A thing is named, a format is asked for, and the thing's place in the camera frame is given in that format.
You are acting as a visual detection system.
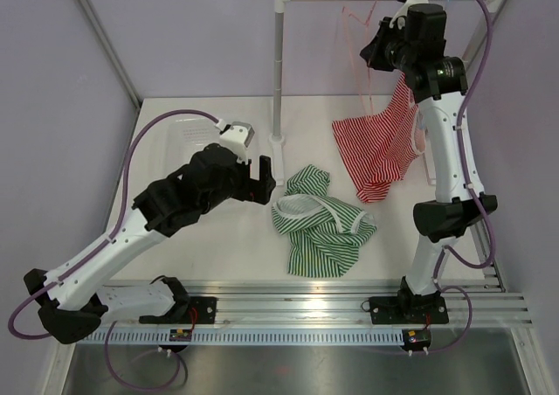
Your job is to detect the pink wire hanger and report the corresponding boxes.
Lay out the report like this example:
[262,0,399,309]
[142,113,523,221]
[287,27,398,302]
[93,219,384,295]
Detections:
[335,0,379,117]

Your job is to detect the green striped tank top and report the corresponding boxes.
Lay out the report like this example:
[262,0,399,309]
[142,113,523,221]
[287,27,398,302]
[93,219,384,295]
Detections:
[272,164,377,279]

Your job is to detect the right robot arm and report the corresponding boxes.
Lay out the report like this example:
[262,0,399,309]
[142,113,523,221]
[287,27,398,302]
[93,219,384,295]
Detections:
[361,3,497,325]

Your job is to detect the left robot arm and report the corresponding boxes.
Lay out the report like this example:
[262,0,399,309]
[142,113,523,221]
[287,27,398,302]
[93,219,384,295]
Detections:
[24,143,276,344]

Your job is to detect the red striped tank top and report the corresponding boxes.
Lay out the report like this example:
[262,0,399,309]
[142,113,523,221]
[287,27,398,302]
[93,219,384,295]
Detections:
[332,75,425,203]

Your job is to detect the clear plastic basket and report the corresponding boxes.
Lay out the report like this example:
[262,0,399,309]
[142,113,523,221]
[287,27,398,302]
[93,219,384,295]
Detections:
[163,117,219,174]

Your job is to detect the grey clothes rack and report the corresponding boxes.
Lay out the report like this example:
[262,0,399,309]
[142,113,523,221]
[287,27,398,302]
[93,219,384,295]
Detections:
[268,0,506,186]

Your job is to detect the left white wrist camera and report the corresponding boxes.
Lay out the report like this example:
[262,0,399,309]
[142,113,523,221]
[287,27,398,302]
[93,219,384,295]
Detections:
[215,119,255,164]

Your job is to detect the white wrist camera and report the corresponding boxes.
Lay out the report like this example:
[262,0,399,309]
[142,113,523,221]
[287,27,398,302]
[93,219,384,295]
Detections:
[215,119,255,164]
[389,0,429,30]

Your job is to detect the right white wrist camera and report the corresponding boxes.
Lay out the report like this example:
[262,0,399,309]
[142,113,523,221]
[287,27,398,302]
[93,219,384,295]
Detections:
[389,0,429,30]

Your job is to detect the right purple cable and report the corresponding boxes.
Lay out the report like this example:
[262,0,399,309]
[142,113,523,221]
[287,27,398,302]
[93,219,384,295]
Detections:
[408,0,499,370]

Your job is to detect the purple cable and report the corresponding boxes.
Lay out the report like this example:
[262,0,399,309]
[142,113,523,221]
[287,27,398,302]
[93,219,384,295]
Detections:
[8,110,224,390]
[408,0,499,370]

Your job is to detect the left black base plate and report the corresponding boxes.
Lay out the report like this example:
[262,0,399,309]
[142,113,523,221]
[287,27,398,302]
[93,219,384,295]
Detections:
[138,295,218,325]

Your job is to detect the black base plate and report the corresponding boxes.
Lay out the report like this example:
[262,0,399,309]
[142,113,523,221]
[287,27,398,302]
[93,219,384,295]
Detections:
[367,296,449,325]
[138,295,218,325]

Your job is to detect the white slotted cable duct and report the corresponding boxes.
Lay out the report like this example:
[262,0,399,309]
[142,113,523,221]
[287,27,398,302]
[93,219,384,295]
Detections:
[81,327,404,346]

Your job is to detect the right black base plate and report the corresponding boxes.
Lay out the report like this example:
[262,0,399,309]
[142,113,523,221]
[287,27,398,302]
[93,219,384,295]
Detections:
[367,296,449,325]

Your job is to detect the aluminium mounting rail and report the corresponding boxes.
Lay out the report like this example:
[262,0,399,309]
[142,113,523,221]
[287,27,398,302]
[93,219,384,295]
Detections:
[183,280,533,328]

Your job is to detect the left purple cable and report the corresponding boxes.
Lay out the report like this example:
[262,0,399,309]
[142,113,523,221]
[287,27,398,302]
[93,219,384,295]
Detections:
[8,110,224,390]

